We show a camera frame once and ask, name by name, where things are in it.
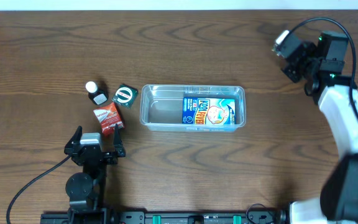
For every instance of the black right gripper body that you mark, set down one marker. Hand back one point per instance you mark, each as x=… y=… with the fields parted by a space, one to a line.
x=305 y=65

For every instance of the blue KoolFever box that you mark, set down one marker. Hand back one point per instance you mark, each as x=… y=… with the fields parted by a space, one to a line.
x=208 y=111

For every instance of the clear plastic container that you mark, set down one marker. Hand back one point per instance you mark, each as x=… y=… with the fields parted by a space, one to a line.
x=161 y=106

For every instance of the green Zam-Buk box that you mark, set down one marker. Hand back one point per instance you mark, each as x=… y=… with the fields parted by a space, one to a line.
x=125 y=96

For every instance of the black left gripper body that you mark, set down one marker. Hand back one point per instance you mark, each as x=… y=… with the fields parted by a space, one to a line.
x=105 y=158

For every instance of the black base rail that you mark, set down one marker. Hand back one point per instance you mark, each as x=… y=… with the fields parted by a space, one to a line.
x=255 y=215

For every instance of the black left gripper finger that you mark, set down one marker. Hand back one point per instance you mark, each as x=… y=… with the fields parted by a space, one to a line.
x=75 y=139
x=117 y=142

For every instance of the red Panadol ActiFast box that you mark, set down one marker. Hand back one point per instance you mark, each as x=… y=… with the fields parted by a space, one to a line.
x=109 y=117

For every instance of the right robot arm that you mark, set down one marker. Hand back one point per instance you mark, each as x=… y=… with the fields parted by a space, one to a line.
x=321 y=66

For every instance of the dark syrup bottle white cap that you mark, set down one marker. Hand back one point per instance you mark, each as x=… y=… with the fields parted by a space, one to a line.
x=95 y=94

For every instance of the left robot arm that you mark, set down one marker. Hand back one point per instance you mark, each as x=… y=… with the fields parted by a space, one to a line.
x=86 y=188

